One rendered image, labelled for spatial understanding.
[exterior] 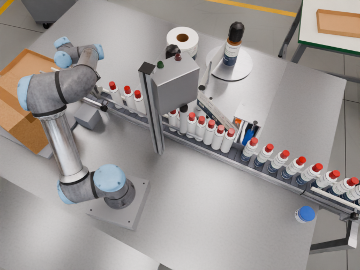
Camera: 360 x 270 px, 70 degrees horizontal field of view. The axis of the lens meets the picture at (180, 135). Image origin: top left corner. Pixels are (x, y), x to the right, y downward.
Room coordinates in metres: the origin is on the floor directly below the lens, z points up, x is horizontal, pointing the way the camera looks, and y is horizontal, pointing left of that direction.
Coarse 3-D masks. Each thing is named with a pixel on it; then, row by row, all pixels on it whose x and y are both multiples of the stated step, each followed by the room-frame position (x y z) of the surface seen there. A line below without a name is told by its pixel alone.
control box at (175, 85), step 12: (168, 60) 0.66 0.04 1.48; (192, 60) 0.66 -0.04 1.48; (156, 72) 0.60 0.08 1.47; (168, 72) 0.60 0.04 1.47; (180, 72) 0.61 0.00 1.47; (192, 72) 0.61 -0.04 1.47; (156, 84) 0.55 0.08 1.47; (168, 84) 0.56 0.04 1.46; (180, 84) 0.59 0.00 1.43; (192, 84) 0.61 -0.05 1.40; (156, 96) 0.56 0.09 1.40; (168, 96) 0.56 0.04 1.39; (180, 96) 0.59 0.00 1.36; (192, 96) 0.62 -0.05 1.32; (156, 108) 0.57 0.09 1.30; (168, 108) 0.56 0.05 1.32
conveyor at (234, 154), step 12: (108, 96) 0.94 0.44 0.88; (144, 120) 0.77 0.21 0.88; (168, 120) 0.77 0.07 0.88; (168, 132) 0.69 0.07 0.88; (204, 144) 0.62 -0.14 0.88; (228, 156) 0.55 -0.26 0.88; (252, 156) 0.55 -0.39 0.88; (252, 168) 0.48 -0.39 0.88; (264, 168) 0.48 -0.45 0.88; (288, 180) 0.42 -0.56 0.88
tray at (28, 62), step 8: (24, 56) 1.31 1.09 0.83; (32, 56) 1.31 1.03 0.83; (40, 56) 1.30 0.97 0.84; (8, 64) 1.20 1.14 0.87; (16, 64) 1.24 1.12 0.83; (24, 64) 1.24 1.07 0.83; (32, 64) 1.24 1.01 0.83; (40, 64) 1.24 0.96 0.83; (48, 64) 1.24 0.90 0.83; (0, 72) 1.13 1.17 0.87; (16, 72) 1.16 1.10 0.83; (24, 72) 1.16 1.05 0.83; (32, 72) 1.17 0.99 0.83
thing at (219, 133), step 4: (216, 128) 0.63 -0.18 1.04; (220, 128) 0.61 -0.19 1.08; (216, 132) 0.60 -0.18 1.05; (220, 132) 0.60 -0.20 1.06; (224, 132) 0.61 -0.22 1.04; (216, 136) 0.59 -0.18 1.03; (220, 136) 0.59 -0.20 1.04; (212, 140) 0.61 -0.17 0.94; (216, 140) 0.59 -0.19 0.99; (220, 140) 0.59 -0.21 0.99; (212, 144) 0.60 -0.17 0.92; (216, 144) 0.59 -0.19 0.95; (220, 144) 0.59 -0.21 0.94; (216, 148) 0.59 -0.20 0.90
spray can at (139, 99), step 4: (136, 92) 0.82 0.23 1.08; (136, 96) 0.80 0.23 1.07; (140, 96) 0.81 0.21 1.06; (136, 100) 0.80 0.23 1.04; (140, 100) 0.80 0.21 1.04; (136, 104) 0.80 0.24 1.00; (140, 104) 0.79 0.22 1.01; (144, 104) 0.81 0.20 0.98; (136, 108) 0.81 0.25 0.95; (140, 108) 0.79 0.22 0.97; (144, 108) 0.81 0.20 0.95; (144, 112) 0.80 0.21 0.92; (140, 116) 0.79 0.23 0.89
